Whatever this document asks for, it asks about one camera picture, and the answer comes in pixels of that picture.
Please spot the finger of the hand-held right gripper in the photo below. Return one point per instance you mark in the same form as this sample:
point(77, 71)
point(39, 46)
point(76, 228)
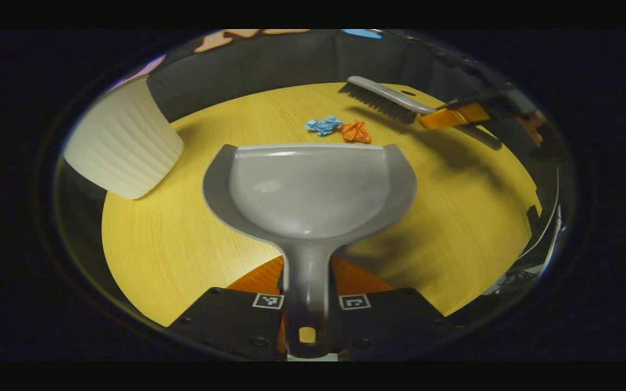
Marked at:
point(481, 96)
point(454, 116)

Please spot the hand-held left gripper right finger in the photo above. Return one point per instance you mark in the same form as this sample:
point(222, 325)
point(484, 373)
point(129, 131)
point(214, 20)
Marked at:
point(389, 320)

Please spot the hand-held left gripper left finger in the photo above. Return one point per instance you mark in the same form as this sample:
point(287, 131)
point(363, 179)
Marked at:
point(231, 320)

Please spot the small grey broom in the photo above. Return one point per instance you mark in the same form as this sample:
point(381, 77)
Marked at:
point(383, 98)

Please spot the orange paper trash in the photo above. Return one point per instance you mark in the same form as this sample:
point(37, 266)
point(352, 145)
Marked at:
point(356, 133)

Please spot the blue paper trash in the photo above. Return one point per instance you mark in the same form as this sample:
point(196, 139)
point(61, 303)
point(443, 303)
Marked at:
point(323, 126)

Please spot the grey plastic dustpan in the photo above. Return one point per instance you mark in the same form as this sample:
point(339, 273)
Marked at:
point(307, 190)

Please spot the white ribbed garbage bin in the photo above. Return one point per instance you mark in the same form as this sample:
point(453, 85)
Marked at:
point(123, 141)

